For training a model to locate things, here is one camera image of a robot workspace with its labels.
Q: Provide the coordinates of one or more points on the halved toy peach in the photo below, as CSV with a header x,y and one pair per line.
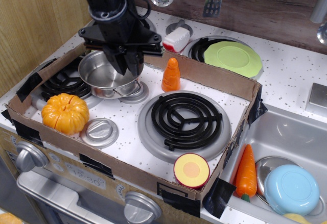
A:
x,y
191,170

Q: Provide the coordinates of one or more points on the silver metal pot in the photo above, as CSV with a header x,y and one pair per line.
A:
x,y
105,82

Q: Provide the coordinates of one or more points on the right silver oven knob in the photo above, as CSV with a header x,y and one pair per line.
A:
x,y
140,208

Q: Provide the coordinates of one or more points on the orange toy carrot in sink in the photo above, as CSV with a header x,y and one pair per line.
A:
x,y
246,185

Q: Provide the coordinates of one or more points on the hanging metal spatula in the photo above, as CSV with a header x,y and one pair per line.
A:
x,y
211,8

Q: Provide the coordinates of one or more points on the silver sink basin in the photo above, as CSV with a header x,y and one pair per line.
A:
x,y
277,138

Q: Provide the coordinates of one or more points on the silver oven door handle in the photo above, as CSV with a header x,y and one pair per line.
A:
x,y
63,201

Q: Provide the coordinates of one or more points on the rear right black burner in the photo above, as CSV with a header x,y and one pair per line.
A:
x,y
198,49

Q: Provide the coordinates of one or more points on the silver metal lid in sink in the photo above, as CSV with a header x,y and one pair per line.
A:
x,y
264,167

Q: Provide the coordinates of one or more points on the orange toy pumpkin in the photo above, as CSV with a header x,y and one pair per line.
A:
x,y
65,113

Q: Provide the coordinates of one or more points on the silver faucet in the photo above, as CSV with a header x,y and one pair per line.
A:
x,y
318,16

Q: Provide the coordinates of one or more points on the small orange toy carrot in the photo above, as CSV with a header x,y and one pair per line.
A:
x,y
171,76

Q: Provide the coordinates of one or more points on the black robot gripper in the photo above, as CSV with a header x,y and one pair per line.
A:
x,y
121,31

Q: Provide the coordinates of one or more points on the white red toy box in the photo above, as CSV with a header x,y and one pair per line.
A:
x,y
177,40

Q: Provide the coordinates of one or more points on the front right black burner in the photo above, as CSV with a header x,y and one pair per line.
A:
x,y
186,121

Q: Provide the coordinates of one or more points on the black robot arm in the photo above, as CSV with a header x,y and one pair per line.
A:
x,y
111,5

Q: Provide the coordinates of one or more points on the left silver oven knob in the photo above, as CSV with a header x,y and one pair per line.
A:
x,y
29,157

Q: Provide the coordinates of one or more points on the yellow toy in sink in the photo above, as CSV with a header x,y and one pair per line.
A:
x,y
296,217

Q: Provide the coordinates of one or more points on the light blue plastic bowl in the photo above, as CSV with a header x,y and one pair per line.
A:
x,y
291,189

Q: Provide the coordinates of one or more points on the green plastic plate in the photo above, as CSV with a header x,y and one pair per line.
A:
x,y
235,57

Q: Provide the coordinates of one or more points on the silver oven knob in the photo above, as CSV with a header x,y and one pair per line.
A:
x,y
140,208
29,157

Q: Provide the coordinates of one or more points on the front left black burner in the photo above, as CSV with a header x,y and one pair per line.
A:
x,y
65,81

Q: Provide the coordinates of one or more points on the oven clock display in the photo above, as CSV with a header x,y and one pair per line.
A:
x,y
86,176

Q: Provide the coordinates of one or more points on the silver stove top knob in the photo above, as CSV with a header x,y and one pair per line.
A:
x,y
100,133

